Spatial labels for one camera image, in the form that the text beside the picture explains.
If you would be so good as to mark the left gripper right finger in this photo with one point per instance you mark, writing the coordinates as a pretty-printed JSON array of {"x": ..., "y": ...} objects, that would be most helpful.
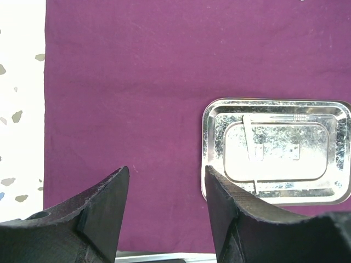
[{"x": 248, "y": 229}]

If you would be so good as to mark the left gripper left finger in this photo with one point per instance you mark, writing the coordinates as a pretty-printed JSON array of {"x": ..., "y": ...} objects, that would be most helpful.
[{"x": 84, "y": 228}]

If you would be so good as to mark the steel instrument tray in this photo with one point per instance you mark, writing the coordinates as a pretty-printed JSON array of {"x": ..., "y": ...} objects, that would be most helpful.
[{"x": 283, "y": 163}]

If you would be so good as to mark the steel scalpel handle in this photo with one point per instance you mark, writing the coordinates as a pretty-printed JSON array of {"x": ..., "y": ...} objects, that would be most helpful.
[{"x": 300, "y": 118}]

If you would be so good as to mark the purple cloth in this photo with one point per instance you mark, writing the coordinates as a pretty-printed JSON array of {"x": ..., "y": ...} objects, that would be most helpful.
[{"x": 126, "y": 84}]

